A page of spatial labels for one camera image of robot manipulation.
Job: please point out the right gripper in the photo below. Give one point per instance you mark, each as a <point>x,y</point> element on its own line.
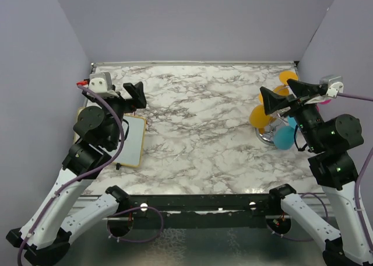
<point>272,101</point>

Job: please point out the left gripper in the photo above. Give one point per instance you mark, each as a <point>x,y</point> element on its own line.
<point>137,92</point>

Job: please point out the yellow wine glass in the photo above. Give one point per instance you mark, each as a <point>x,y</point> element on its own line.
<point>259,119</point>
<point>284,76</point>

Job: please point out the pink wine glass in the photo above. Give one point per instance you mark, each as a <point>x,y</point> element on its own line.
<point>322,104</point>

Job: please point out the blue wine glass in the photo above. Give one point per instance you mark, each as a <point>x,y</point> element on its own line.
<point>284,136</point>

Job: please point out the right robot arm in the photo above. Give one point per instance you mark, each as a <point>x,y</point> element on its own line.
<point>350,243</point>

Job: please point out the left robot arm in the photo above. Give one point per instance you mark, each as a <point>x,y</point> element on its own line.
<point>46,238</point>

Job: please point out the yellow wine glass on rack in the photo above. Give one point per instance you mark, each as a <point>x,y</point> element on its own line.
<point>284,76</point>

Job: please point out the chrome wine glass rack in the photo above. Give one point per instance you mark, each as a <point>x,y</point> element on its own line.
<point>267,133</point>

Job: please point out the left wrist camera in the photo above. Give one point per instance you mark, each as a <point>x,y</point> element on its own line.
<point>101,84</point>

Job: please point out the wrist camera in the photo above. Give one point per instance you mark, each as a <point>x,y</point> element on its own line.
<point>333,85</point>
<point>101,84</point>

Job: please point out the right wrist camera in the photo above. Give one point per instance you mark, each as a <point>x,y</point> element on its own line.
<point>333,85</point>

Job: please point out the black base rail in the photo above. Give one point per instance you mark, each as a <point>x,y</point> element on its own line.
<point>196,211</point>

